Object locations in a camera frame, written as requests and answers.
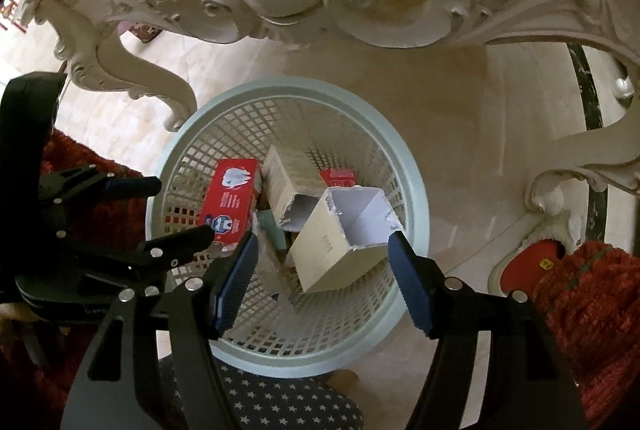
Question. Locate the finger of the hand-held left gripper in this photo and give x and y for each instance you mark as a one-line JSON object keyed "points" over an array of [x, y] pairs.
{"points": [[127, 188], [160, 252]]}

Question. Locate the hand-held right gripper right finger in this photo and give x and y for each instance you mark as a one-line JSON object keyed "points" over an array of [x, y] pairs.
{"points": [[410, 280]]}

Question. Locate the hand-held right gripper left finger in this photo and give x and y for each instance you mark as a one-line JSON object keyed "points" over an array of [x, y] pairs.
{"points": [[237, 280]]}

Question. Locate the beige patterned box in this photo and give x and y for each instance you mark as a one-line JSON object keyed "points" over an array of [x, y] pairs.
{"points": [[280, 270]]}

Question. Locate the long cream box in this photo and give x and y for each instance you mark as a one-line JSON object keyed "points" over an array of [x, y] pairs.
{"points": [[330, 255]]}

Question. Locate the red toothpaste box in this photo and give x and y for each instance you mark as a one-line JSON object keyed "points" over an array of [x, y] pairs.
{"points": [[230, 195]]}

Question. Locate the pale green mesh basket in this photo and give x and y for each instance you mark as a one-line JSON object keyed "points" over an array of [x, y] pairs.
{"points": [[300, 340]]}

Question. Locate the cream box with fine print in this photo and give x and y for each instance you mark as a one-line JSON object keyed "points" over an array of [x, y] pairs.
{"points": [[287, 180]]}

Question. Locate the red box with white print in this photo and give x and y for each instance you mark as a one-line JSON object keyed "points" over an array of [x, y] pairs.
{"points": [[339, 178]]}

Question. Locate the red fuzzy rug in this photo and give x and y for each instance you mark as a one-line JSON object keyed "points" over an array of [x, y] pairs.
{"points": [[100, 215]]}

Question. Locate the red slipper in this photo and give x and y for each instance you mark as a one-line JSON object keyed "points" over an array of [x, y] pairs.
{"points": [[530, 267]]}

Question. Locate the dark star-patterned cloth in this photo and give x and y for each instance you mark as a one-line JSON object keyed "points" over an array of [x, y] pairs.
{"points": [[280, 400]]}

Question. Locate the red knit cloth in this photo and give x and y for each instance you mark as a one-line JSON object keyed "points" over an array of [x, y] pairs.
{"points": [[595, 310]]}

